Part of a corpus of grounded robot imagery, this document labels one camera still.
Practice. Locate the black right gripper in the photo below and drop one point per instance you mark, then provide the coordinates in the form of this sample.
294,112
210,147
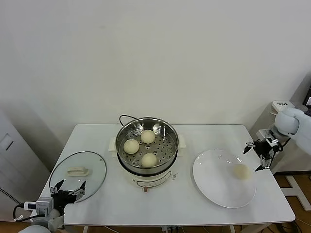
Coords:
263,148

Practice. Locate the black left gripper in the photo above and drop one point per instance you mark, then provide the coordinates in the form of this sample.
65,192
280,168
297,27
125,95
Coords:
61,198

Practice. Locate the white steamed baozi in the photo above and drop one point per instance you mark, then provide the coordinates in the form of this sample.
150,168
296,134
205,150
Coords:
149,160
241,171
131,146
148,136

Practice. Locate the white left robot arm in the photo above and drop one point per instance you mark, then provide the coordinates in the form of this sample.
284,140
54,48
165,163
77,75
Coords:
39,228

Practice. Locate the stainless steel steamer basket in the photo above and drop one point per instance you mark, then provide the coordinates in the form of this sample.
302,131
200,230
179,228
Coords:
165,150

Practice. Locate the white table leg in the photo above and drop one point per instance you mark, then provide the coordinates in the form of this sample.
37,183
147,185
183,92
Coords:
231,229
85,229

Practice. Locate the white round plate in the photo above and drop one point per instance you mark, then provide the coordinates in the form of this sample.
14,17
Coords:
213,174

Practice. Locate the white grey cabinet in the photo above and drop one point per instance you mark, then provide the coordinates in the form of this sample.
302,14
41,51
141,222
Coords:
14,157

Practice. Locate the grey computer monitor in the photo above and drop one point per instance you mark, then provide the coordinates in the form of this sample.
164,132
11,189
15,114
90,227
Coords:
302,87

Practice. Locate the cream electric cooker base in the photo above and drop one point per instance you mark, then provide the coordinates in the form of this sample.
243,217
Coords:
150,180

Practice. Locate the white power strip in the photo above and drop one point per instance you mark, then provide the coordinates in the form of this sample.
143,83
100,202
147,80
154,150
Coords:
168,229

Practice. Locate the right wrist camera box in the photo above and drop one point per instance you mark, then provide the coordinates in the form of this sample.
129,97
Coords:
264,134

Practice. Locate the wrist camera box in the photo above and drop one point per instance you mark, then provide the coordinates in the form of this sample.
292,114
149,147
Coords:
264,134
43,206

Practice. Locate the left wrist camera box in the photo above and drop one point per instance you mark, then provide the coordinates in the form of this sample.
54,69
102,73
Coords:
43,206

